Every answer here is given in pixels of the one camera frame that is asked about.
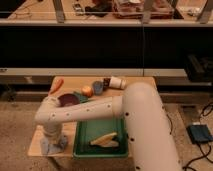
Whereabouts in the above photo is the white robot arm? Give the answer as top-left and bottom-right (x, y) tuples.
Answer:
(35, 82), (182, 171)

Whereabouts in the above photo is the green plastic tray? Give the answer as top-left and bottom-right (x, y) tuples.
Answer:
(73, 118), (128, 158)

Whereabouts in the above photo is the yellow banana in tray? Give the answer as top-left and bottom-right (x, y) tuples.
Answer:
(90, 132), (119, 148)

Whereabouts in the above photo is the light blue towel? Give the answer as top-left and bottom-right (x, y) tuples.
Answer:
(40, 134), (68, 155)

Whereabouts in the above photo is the black floor cable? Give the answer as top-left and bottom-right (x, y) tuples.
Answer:
(164, 102), (213, 171)

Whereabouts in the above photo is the black foot pedal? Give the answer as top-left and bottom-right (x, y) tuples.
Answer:
(186, 125), (213, 144)

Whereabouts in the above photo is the red yellow apple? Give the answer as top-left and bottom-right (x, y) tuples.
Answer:
(81, 86), (93, 97)

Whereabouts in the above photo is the dark red bowl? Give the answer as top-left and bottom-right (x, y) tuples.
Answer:
(58, 94), (79, 107)

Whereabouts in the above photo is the orange carrot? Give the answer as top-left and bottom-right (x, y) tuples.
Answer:
(49, 78), (64, 95)

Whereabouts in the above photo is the blue grey can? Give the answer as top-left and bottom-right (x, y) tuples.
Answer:
(92, 81), (103, 95)

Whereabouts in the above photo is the black box on shelf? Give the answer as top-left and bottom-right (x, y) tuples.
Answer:
(185, 55), (213, 82)

